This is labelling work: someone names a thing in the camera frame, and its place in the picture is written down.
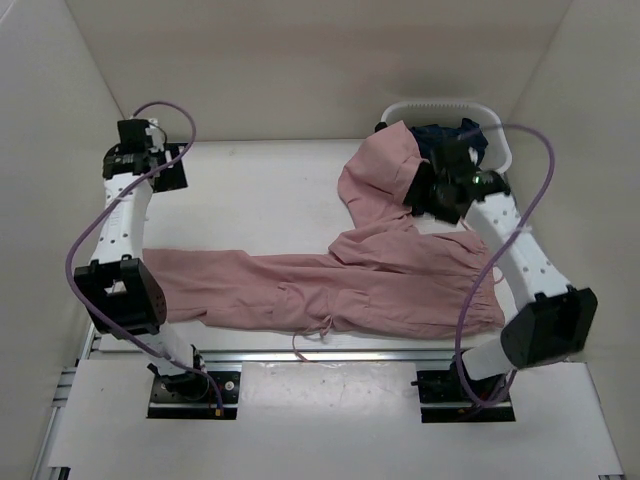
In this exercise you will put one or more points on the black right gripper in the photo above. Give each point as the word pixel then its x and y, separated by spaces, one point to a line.
pixel 424 177

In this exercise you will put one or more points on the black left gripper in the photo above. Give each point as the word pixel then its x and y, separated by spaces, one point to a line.
pixel 172 179

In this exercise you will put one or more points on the pink drawstring trousers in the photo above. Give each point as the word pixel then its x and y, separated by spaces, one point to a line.
pixel 383 276

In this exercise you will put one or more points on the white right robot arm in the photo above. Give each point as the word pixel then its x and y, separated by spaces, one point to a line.
pixel 553 318

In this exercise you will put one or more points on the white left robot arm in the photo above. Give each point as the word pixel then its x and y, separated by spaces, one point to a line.
pixel 127 302

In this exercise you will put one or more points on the white plastic basket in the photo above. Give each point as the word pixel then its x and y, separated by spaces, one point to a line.
pixel 450 113

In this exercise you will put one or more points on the blue denim jeans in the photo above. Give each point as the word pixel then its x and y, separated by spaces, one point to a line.
pixel 429 137

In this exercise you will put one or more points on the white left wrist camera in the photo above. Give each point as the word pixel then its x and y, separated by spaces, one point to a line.
pixel 155 135

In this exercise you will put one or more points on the aluminium table frame rail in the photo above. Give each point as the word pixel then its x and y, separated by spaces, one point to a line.
pixel 345 410

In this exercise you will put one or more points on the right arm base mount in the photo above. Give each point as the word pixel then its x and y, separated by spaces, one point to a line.
pixel 443 400

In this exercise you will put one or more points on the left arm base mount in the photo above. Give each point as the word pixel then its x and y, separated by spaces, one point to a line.
pixel 191 397

